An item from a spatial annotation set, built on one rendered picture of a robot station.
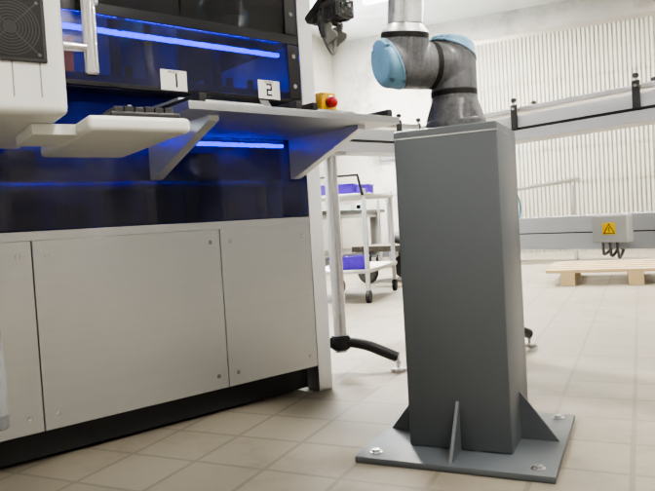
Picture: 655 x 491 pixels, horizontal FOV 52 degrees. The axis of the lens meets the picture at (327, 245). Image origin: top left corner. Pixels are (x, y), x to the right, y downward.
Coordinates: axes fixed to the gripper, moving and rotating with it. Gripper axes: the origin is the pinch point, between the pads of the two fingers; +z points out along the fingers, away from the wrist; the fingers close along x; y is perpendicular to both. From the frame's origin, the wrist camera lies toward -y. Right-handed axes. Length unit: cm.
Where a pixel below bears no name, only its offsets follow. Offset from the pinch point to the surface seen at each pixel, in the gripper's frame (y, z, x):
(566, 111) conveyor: 28, 16, 84
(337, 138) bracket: 0.6, 26.5, 0.6
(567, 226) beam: 25, 57, 86
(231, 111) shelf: 16, 24, -46
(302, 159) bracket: -17.1, 30.8, 0.4
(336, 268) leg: -40, 69, 32
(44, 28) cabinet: 33, 16, -94
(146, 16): -24, -9, -48
